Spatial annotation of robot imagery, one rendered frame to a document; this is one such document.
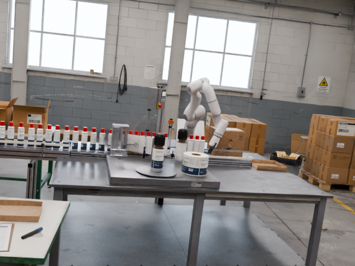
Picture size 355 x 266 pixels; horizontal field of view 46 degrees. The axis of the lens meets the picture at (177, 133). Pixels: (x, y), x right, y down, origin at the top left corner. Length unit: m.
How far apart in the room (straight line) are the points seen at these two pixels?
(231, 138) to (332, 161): 3.09
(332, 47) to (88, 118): 5.58
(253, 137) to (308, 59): 3.21
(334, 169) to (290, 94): 3.10
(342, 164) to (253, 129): 1.49
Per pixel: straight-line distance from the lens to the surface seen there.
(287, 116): 9.65
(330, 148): 6.88
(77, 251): 3.34
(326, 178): 6.96
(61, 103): 9.12
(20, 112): 4.82
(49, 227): 2.26
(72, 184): 2.85
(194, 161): 3.12
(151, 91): 3.65
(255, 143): 7.12
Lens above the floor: 1.67
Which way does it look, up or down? 9 degrees down
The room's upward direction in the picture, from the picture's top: 6 degrees clockwise
